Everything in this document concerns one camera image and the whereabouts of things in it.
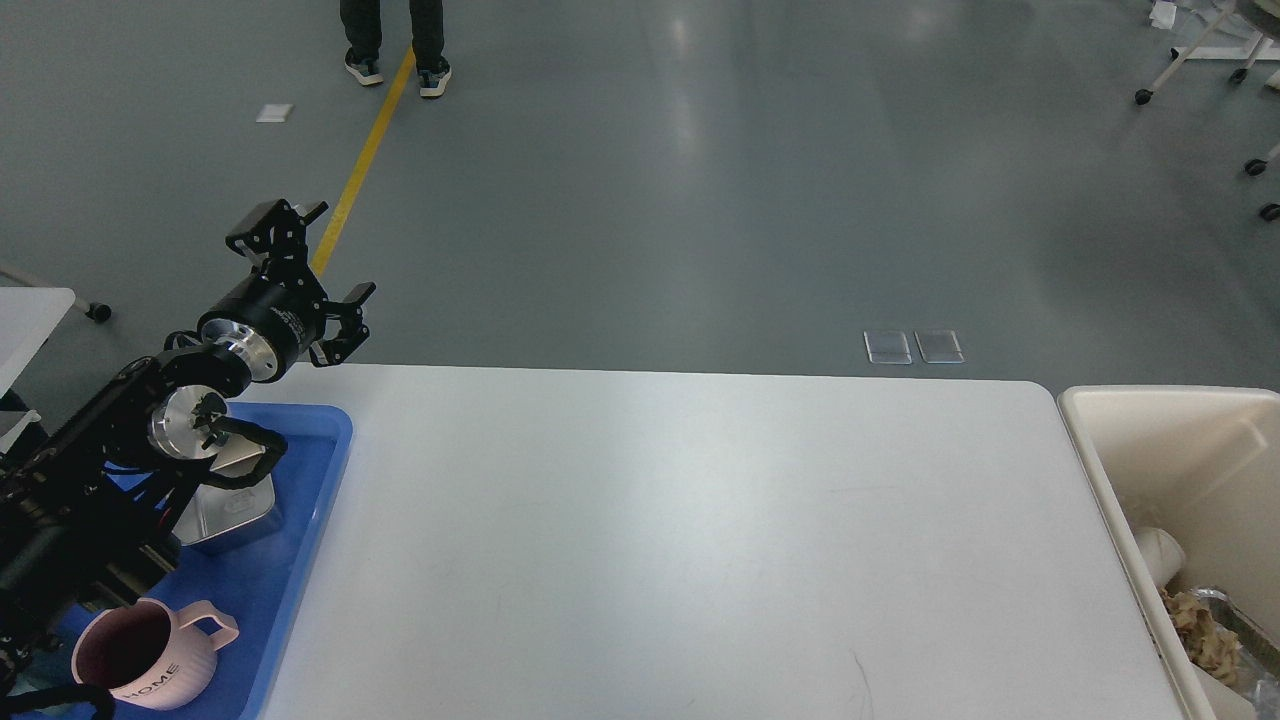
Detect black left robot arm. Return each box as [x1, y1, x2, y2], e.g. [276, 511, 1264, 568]
[1, 199, 375, 719]

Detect standing person legs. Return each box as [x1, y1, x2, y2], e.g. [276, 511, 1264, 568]
[339, 0, 453, 99]

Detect brown paper ball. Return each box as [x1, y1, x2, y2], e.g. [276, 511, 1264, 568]
[1158, 585, 1243, 691]

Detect clear floor plate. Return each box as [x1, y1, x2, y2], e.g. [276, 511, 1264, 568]
[863, 331, 913, 366]
[914, 329, 966, 364]

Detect stainless steel rectangular tin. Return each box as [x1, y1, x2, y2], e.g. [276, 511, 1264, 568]
[173, 439, 284, 555]

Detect aluminium foil tray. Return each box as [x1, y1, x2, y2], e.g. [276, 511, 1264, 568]
[1189, 587, 1279, 719]

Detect white wheeled cart frame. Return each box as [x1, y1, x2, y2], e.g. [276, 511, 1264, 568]
[1133, 1, 1279, 225]

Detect white cup in bin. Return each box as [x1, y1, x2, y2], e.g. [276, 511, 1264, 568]
[1133, 527, 1187, 588]

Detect blue plastic tray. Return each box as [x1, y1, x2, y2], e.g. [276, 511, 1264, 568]
[115, 402, 353, 719]

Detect clear floor plate right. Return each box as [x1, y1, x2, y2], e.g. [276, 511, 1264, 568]
[914, 329, 966, 364]

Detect pink mug dark inside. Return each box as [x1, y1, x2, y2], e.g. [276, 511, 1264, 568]
[70, 598, 241, 711]

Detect clear floor plate left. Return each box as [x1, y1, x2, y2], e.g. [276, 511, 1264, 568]
[863, 331, 913, 366]

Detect cream plastic bin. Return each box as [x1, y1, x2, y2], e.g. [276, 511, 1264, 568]
[1059, 386, 1279, 719]

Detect white paper on floor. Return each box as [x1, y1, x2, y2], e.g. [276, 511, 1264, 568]
[255, 102, 293, 124]

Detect white side table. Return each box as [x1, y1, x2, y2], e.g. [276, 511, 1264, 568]
[1, 287, 76, 396]

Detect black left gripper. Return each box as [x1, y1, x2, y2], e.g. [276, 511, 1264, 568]
[197, 199, 378, 383]

